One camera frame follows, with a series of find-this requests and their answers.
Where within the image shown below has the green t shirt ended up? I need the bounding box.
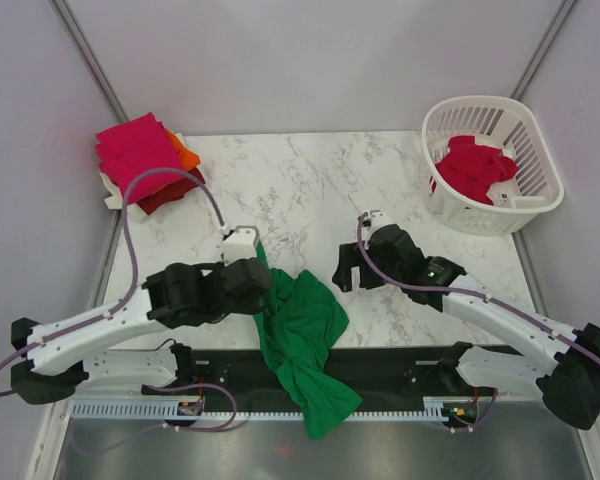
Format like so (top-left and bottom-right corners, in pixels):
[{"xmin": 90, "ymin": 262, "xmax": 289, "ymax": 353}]
[{"xmin": 253, "ymin": 267, "xmax": 363, "ymax": 440}]

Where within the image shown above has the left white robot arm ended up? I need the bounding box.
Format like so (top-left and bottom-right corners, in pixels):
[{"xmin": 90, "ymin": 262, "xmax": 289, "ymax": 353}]
[{"xmin": 10, "ymin": 258, "xmax": 273, "ymax": 405}]

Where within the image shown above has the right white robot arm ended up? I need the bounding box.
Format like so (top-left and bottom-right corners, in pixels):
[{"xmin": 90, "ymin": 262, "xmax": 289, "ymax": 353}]
[{"xmin": 332, "ymin": 212, "xmax": 600, "ymax": 430}]

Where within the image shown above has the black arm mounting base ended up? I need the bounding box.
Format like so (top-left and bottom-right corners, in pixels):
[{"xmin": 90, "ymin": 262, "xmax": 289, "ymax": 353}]
[{"xmin": 168, "ymin": 344, "xmax": 492, "ymax": 418}]

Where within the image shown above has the red t shirt in basket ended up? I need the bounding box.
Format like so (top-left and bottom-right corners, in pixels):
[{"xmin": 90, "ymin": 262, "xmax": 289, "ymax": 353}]
[{"xmin": 436, "ymin": 135, "xmax": 518, "ymax": 205}]

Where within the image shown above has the folded dark red t shirt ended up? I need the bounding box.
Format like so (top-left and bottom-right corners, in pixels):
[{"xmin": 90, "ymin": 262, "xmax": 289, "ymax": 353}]
[{"xmin": 136, "ymin": 176, "xmax": 199, "ymax": 215}]

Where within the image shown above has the folded orange t shirt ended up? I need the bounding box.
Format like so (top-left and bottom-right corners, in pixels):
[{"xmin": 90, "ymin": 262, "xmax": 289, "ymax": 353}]
[{"xmin": 165, "ymin": 129, "xmax": 200, "ymax": 171}]

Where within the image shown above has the white plastic laundry basket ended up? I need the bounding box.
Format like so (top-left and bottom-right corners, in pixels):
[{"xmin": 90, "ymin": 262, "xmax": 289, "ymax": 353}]
[{"xmin": 417, "ymin": 95, "xmax": 564, "ymax": 236}]

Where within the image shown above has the folded pink t shirt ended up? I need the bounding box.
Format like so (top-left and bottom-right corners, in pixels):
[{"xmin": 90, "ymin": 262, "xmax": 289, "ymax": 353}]
[{"xmin": 96, "ymin": 113, "xmax": 183, "ymax": 196}]

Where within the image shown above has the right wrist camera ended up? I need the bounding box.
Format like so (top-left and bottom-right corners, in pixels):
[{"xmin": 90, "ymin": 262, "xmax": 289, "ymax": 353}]
[{"xmin": 362, "ymin": 209, "xmax": 394, "ymax": 235}]

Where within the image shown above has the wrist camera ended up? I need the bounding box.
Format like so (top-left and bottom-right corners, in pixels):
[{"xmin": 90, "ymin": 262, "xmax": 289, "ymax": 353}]
[
  {"xmin": 362, "ymin": 209, "xmax": 394, "ymax": 235},
  {"xmin": 221, "ymin": 225, "xmax": 260, "ymax": 265}
]

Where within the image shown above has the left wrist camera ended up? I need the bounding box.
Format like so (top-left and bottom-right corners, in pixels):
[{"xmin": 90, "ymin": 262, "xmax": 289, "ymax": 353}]
[{"xmin": 221, "ymin": 225, "xmax": 260, "ymax": 265}]

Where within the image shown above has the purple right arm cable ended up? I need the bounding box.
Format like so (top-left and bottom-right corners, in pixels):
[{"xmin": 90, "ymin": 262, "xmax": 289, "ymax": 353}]
[{"xmin": 355, "ymin": 211, "xmax": 600, "ymax": 435}]

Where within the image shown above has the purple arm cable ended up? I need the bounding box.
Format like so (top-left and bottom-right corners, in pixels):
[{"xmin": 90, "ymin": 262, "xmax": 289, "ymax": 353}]
[
  {"xmin": 355, "ymin": 211, "xmax": 600, "ymax": 435},
  {"xmin": 0, "ymin": 168, "xmax": 239, "ymax": 457}
]

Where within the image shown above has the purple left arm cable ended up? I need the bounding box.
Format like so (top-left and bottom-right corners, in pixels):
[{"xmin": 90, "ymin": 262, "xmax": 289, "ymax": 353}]
[{"xmin": 0, "ymin": 168, "xmax": 239, "ymax": 457}]

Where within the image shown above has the white slotted cable duct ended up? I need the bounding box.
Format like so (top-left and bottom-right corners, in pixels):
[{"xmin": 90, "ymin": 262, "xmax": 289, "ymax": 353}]
[{"xmin": 70, "ymin": 397, "xmax": 467, "ymax": 422}]

